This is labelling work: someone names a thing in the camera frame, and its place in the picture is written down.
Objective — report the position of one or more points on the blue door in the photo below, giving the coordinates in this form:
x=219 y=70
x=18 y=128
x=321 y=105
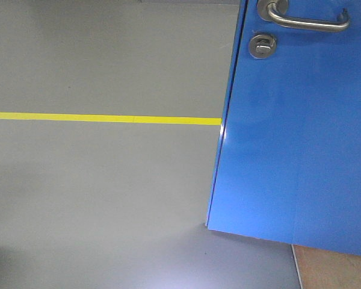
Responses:
x=288 y=164

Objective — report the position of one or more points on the wooden base platform of door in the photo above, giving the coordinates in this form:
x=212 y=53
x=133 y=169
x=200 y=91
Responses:
x=318 y=268

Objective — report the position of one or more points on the silver door lever handle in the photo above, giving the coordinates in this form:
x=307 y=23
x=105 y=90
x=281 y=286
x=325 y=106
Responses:
x=275 y=12

